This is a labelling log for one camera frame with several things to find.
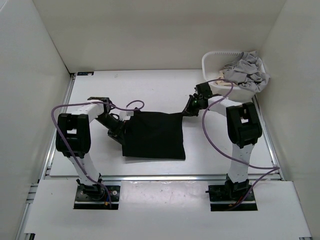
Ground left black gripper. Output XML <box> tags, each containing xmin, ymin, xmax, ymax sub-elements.
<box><xmin>94</xmin><ymin>113</ymin><xmax>127</xmax><ymax>147</ymax></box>

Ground black trousers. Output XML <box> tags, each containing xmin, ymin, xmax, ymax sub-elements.
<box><xmin>122</xmin><ymin>111</ymin><xmax>186</xmax><ymax>160</ymax></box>

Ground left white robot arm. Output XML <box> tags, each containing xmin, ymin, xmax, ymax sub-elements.
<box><xmin>53</xmin><ymin>97</ymin><xmax>126</xmax><ymax>205</ymax></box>

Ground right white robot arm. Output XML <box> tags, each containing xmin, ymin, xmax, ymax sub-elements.
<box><xmin>182</xmin><ymin>82</ymin><xmax>262</xmax><ymax>200</ymax></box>

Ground beige garment in basket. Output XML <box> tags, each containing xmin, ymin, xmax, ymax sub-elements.
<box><xmin>212</xmin><ymin>70</ymin><xmax>238</xmax><ymax>87</ymax></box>

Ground white plastic basket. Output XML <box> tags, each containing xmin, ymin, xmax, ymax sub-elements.
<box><xmin>201</xmin><ymin>51</ymin><xmax>266</xmax><ymax>102</ymax></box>

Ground grey garment in basket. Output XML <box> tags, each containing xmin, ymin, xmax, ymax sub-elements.
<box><xmin>222</xmin><ymin>51</ymin><xmax>271</xmax><ymax>93</ymax></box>

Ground blue black corner label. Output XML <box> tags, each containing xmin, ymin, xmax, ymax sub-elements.
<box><xmin>77</xmin><ymin>71</ymin><xmax>94</xmax><ymax>76</ymax></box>

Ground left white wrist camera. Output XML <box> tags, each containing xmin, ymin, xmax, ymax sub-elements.
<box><xmin>118</xmin><ymin>111</ymin><xmax>134</xmax><ymax>121</ymax></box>

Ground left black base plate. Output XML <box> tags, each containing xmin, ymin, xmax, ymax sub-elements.
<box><xmin>73</xmin><ymin>185</ymin><xmax>121</xmax><ymax>210</ymax></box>

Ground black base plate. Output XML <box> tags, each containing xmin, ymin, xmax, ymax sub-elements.
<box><xmin>73</xmin><ymin>185</ymin><xmax>121</xmax><ymax>210</ymax></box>
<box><xmin>206</xmin><ymin>185</ymin><xmax>258</xmax><ymax>212</ymax></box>

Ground aluminium frame rail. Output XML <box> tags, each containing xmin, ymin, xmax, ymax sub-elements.
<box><xmin>14</xmin><ymin>72</ymin><xmax>313</xmax><ymax>240</ymax></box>

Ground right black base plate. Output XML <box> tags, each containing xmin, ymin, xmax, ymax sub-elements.
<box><xmin>206</xmin><ymin>185</ymin><xmax>258</xmax><ymax>212</ymax></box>

